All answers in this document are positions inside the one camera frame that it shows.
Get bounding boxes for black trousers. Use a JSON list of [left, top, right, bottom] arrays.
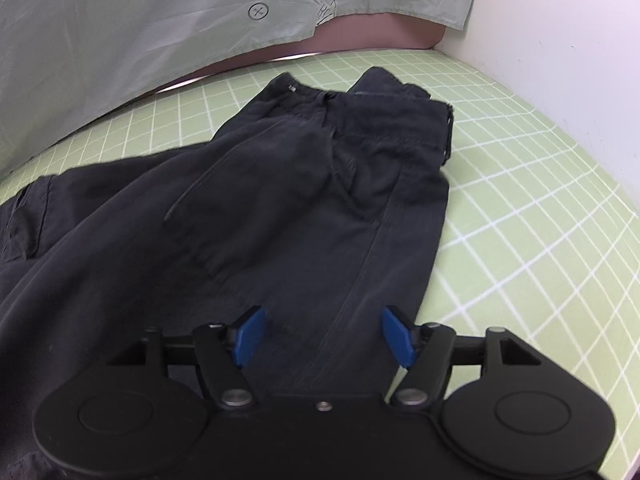
[[1, 67, 452, 479]]

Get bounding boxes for green grid cutting mat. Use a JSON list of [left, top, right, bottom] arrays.
[[1, 50, 639, 479]]

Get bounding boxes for grey carrot print cloth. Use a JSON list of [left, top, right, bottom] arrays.
[[1, 0, 473, 172]]

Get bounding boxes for white foam board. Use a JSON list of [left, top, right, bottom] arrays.
[[438, 0, 639, 202]]

